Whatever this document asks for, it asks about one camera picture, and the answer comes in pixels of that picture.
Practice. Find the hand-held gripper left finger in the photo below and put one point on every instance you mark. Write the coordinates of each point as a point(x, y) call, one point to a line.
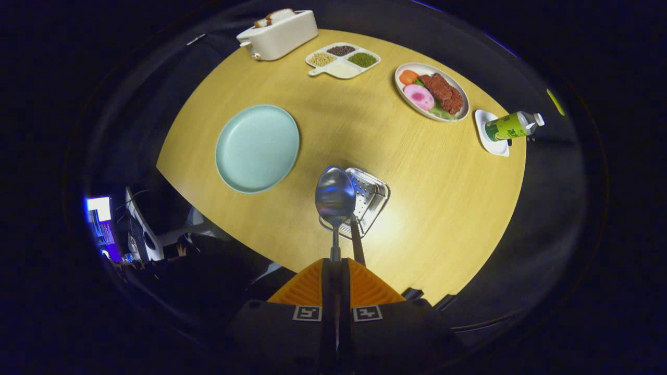
point(328, 291)

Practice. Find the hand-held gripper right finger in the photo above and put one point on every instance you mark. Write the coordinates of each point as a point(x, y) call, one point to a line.
point(344, 291)

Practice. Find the metal cutlery basket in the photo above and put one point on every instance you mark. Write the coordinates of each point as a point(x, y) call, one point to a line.
point(372, 195)

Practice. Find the teal round plate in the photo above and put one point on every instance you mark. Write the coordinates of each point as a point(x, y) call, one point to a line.
point(258, 148)

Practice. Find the white oval plate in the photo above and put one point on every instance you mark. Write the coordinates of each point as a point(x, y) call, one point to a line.
point(404, 101)

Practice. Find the green lettuce leaf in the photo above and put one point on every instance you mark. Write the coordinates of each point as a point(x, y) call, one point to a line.
point(442, 113)

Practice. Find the pink ham slice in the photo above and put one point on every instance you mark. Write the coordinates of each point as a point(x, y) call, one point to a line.
point(418, 97)

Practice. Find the small white saucer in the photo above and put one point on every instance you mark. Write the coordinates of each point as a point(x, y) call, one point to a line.
point(495, 148)

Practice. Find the brown meat piece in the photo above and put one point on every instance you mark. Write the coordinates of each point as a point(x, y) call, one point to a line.
point(443, 94)

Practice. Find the white divided tray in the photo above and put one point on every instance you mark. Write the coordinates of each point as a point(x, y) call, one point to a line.
point(344, 70)

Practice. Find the orange tomato slice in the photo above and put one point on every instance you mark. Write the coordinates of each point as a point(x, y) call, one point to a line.
point(408, 77)

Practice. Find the yellow soybeans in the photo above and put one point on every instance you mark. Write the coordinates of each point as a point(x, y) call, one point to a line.
point(322, 59)

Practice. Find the green mung beans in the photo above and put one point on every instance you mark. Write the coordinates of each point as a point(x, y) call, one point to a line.
point(362, 60)

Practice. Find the green label bottle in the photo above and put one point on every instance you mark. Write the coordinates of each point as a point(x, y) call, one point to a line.
point(508, 126)

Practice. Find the dark brown beans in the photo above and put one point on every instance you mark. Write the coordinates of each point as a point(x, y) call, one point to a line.
point(341, 50)

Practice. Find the lit computer monitor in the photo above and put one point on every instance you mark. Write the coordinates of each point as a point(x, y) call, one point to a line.
point(99, 208)

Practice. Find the white toaster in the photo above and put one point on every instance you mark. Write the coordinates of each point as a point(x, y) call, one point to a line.
point(281, 39)

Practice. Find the toast bread slice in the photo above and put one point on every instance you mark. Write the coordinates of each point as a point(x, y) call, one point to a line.
point(260, 22)
point(281, 15)

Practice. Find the silver cloth clip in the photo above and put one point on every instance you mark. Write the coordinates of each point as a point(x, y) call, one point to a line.
point(196, 39)

